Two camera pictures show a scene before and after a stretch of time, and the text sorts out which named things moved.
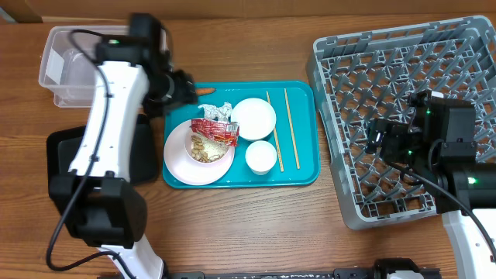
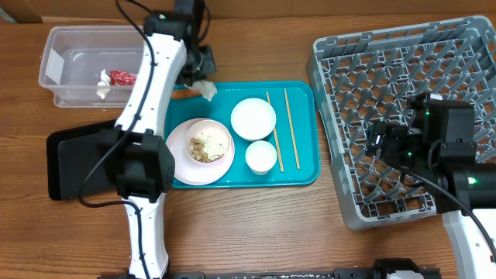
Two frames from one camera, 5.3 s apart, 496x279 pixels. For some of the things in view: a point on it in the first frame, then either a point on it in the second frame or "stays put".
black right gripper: x=394 y=136 stays put
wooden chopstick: x=287 y=98 stays put
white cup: x=261 y=156 stays put
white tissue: x=220 y=113 → x=208 y=89
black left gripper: x=184 y=92 → x=208 y=66
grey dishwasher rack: x=362 y=77 stays put
